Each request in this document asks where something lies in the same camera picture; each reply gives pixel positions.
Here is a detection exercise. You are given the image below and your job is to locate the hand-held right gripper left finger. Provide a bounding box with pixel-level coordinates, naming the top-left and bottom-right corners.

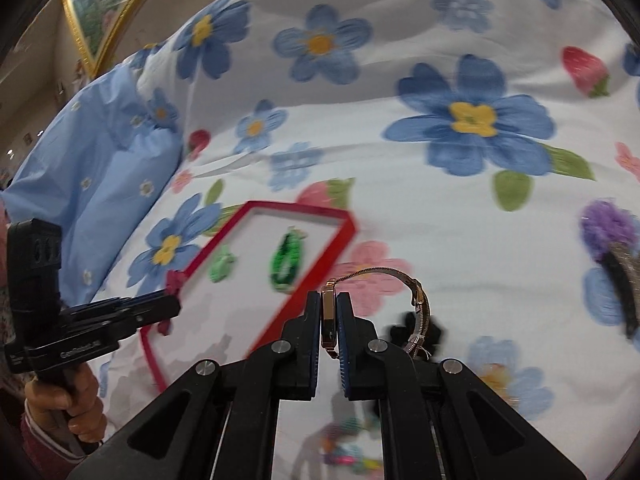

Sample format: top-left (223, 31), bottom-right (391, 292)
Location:
top-left (65, 290), bottom-right (322, 480)

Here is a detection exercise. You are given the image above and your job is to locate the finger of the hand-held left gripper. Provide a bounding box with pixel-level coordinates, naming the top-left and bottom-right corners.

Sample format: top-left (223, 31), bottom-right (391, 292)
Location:
top-left (70, 299), bottom-right (182, 337)
top-left (62, 293), bottom-right (171, 319)

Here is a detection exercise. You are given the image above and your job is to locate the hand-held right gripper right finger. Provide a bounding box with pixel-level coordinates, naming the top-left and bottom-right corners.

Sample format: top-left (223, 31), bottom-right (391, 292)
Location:
top-left (336, 292), bottom-right (588, 480)

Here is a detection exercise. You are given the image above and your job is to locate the gold mesh band watch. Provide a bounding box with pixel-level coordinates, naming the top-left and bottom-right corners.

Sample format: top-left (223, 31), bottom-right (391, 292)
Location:
top-left (320, 266), bottom-right (432, 361)

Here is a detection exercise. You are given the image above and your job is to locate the red jewelry tray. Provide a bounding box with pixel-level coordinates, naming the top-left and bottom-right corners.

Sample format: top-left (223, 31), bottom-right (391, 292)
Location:
top-left (140, 201), bottom-right (359, 394)

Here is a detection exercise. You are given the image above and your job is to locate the pastel bead necklace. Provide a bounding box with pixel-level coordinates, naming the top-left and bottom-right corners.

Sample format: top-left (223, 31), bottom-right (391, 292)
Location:
top-left (320, 417), bottom-right (384, 474)

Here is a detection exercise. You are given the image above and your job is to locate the person's left forearm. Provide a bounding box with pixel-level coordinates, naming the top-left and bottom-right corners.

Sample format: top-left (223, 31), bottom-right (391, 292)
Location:
top-left (20, 404), bottom-right (89, 467)

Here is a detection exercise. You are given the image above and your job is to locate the person's left hand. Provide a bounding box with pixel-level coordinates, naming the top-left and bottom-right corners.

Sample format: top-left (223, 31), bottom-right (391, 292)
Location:
top-left (25, 364), bottom-right (109, 443)

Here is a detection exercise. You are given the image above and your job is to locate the light blue pillow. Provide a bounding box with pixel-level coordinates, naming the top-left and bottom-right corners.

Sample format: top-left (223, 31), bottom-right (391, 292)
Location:
top-left (2, 42), bottom-right (186, 307)

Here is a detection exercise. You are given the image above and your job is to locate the white flower print bed sheet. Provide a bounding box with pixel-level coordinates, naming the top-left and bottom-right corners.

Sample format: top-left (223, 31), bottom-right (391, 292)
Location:
top-left (90, 0), bottom-right (640, 480)

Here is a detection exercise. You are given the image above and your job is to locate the gold framed painting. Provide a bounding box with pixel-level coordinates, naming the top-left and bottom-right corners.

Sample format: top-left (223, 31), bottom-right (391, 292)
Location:
top-left (62, 0), bottom-right (169, 79)

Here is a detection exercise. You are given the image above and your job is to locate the purple flower hair clip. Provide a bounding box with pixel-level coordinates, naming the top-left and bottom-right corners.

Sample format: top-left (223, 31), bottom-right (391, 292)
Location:
top-left (580, 200), bottom-right (640, 342)

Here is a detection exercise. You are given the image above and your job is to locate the light green chain hair clip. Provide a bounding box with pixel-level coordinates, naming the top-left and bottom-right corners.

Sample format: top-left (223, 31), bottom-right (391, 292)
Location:
top-left (207, 245), bottom-right (239, 284)

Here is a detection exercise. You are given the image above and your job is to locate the dark green chain hair tie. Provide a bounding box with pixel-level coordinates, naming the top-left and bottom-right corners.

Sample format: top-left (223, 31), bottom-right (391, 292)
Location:
top-left (269, 227), bottom-right (307, 294)

